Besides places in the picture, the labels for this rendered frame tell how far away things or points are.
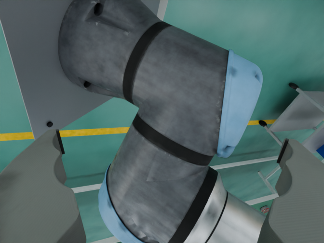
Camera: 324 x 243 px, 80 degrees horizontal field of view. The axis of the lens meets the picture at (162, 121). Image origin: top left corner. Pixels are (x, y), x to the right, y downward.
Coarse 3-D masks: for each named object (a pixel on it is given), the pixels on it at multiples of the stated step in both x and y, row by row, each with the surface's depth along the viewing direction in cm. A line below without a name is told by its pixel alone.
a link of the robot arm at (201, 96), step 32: (160, 32) 22; (160, 64) 21; (192, 64) 20; (224, 64) 20; (160, 96) 21; (192, 96) 20; (224, 96) 19; (256, 96) 19; (160, 128) 21; (192, 128) 20; (224, 128) 19; (192, 160) 21
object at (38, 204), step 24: (48, 144) 10; (24, 168) 8; (48, 168) 8; (0, 192) 7; (24, 192) 7; (48, 192) 7; (72, 192) 7; (0, 216) 6; (24, 216) 6; (48, 216) 6; (72, 216) 6; (0, 240) 6; (24, 240) 6; (48, 240) 6; (72, 240) 6
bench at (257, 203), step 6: (276, 156) 307; (234, 162) 274; (240, 162) 277; (246, 162) 280; (252, 162) 285; (216, 168) 260; (276, 168) 348; (258, 174) 383; (270, 174) 359; (264, 180) 371; (270, 186) 362; (258, 198) 236; (264, 198) 238; (270, 198) 240; (252, 204) 229; (258, 204) 239; (264, 204) 250; (270, 204) 264; (258, 210) 267
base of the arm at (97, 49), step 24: (72, 0) 22; (96, 0) 22; (120, 0) 22; (72, 24) 21; (96, 24) 21; (120, 24) 22; (144, 24) 22; (168, 24) 24; (72, 48) 22; (96, 48) 22; (120, 48) 22; (144, 48) 21; (72, 72) 24; (96, 72) 23; (120, 72) 23; (120, 96) 26
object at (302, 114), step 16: (304, 96) 195; (320, 96) 212; (288, 112) 215; (304, 112) 227; (320, 112) 240; (272, 128) 231; (288, 128) 244; (304, 128) 259; (320, 128) 183; (304, 144) 198; (320, 144) 213
